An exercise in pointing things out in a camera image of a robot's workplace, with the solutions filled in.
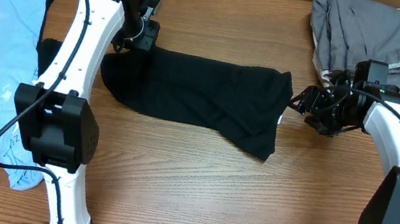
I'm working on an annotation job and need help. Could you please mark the black t-shirt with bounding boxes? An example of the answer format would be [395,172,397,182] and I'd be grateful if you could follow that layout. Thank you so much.
[100,47,293,161]

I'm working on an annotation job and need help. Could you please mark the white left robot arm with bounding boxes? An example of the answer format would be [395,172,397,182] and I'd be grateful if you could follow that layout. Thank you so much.
[12,0,161,224]

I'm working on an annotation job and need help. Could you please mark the folded grey shorts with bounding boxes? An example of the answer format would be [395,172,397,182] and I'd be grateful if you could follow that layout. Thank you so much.
[310,0,400,88]

